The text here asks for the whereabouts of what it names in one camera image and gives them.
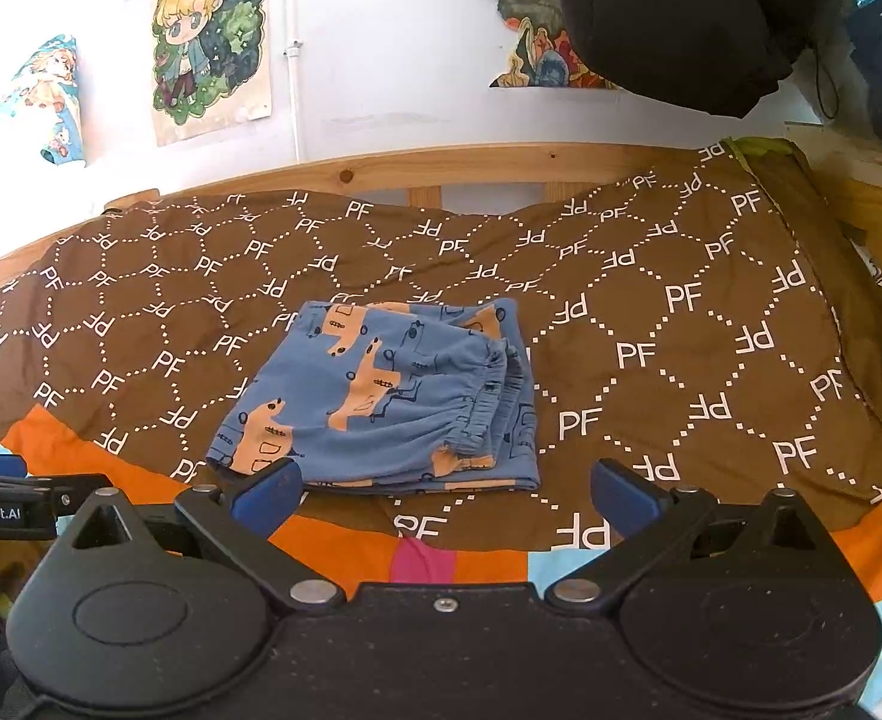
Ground black jacket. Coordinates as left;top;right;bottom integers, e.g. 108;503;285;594
563;0;862;119

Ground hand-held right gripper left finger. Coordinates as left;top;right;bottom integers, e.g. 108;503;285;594
55;457;344;612

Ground brown patterned blanket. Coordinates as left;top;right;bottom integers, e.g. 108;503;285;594
0;139;882;552

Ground curled blue wall poster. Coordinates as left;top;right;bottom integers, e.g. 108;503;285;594
0;34;89;167

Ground cartoon figure wall poster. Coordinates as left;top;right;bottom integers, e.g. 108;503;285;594
148;0;274;148

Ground white wall pipe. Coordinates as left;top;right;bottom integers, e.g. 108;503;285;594
283;40;308;163

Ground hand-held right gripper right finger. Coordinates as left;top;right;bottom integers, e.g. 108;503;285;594
544;457;836;612

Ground colourful wall poster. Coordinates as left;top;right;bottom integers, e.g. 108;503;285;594
488;0;626;91

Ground wooden bed frame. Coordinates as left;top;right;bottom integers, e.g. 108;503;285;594
0;120;882;316

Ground yellow-green cloth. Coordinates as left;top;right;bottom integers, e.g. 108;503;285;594
727;136;796;167

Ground blue pants with orange print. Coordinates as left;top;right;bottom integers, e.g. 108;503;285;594
207;298;543;496

